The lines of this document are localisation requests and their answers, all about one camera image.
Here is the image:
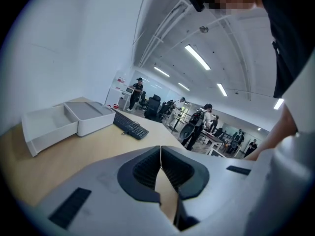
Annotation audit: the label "white drawer box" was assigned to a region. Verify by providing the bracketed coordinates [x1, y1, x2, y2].
[21, 101, 116, 158]

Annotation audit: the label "black mesh office chair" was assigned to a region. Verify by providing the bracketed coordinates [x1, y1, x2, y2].
[144, 94, 164, 123]

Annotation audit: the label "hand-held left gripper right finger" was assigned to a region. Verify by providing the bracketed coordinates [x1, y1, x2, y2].
[161, 145, 257, 236]

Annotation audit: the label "person's black head camera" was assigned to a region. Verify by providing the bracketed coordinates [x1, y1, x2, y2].
[188, 0, 206, 12]

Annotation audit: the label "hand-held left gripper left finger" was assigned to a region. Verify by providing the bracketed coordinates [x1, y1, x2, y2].
[36, 145, 181, 236]

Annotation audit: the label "person's black clothing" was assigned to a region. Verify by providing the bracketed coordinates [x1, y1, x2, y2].
[255, 0, 315, 99]

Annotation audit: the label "person's right forearm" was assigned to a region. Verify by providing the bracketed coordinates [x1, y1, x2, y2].
[245, 104, 299, 161]

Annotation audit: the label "light wooden table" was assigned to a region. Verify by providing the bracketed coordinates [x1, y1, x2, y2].
[0, 96, 228, 207]

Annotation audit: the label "white ceiling pipes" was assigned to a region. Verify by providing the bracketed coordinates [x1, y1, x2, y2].
[139, 0, 190, 68]

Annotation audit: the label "dark brown desk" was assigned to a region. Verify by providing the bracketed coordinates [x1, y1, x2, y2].
[200, 130, 228, 157]

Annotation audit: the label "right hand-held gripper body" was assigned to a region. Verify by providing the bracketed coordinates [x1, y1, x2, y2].
[243, 54, 315, 236]

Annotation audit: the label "white desk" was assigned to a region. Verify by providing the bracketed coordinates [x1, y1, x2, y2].
[120, 92, 135, 112]

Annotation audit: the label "black computer keyboard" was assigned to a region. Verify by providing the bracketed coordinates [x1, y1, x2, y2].
[112, 108, 150, 141]

